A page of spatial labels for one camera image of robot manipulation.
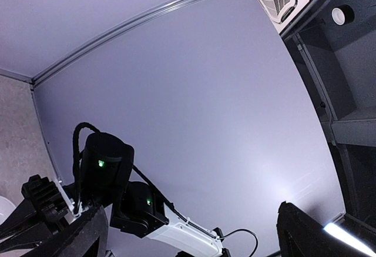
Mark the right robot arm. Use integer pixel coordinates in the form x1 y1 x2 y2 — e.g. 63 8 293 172
1 130 229 256

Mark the ceiling spot light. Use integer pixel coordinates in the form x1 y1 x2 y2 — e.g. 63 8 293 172
331 5 355 26

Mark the white and orange bowl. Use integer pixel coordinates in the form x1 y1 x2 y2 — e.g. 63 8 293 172
0 196 16 224

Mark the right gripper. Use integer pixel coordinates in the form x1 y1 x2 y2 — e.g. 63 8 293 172
1 199 73 239

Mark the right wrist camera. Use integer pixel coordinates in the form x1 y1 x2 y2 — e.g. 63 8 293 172
21 175 70 226

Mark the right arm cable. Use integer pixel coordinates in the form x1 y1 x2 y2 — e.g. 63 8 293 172
71 121 259 257

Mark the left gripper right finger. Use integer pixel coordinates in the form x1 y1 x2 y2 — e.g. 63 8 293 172
277 202 375 256

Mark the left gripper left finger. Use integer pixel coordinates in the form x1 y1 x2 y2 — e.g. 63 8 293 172
1 206 109 256

